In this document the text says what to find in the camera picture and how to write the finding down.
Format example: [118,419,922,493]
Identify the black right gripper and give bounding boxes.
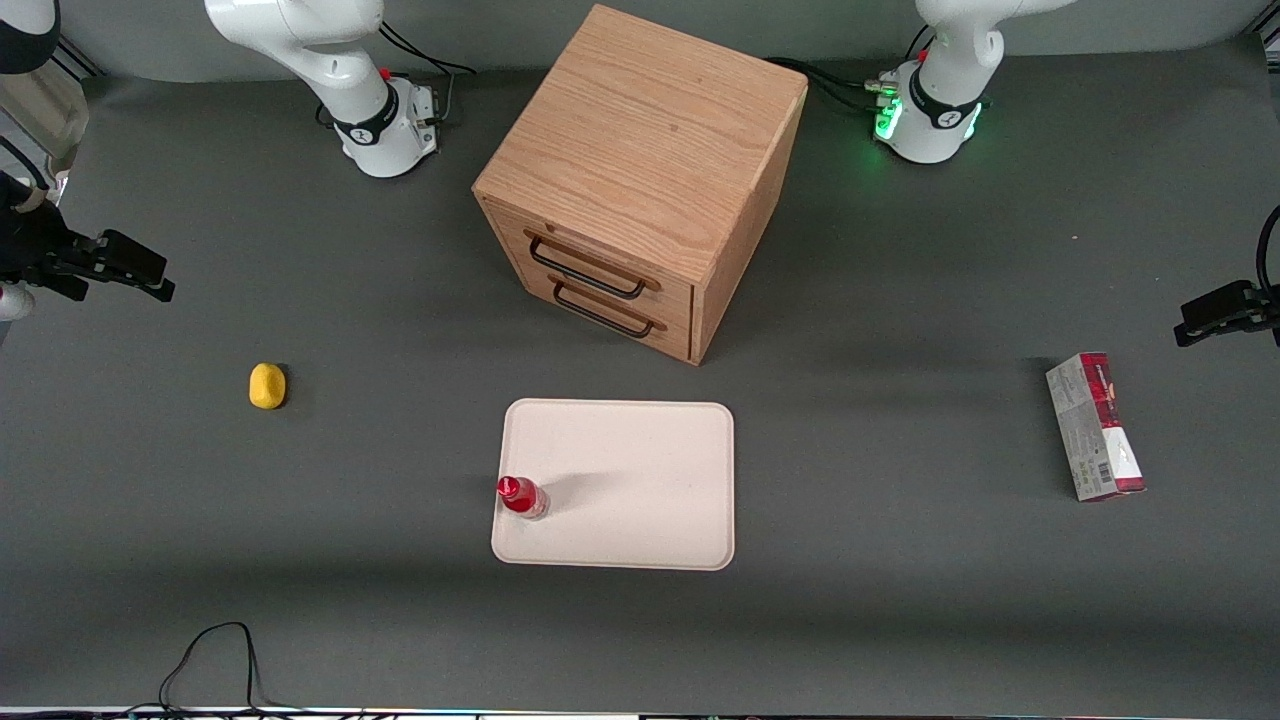
[0,172,177,303]

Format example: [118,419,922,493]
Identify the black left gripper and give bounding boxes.
[1174,281,1280,349]

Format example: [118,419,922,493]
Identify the red coke bottle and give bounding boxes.
[496,475,551,522]

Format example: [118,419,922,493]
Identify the cream plastic tray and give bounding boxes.
[491,398,736,572]

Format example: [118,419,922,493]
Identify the red and grey carton box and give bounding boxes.
[1045,351,1148,503]

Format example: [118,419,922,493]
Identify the yellow lemon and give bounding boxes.
[248,362,289,411]

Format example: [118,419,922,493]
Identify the wooden drawer cabinet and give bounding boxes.
[472,4,809,367]

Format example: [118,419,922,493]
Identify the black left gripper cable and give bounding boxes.
[1256,204,1280,301]

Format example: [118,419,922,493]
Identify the black right arm base cable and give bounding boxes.
[378,18,479,126]

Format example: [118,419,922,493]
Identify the black arm base cable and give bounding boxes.
[378,18,479,126]
[764,56,901,113]

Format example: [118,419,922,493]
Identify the thin black looped cable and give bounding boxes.
[120,621,331,717]

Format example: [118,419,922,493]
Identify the black left arm base cable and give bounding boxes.
[764,56,901,113]

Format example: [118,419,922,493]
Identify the black drawer handle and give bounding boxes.
[527,234,650,301]
[551,279,657,340]

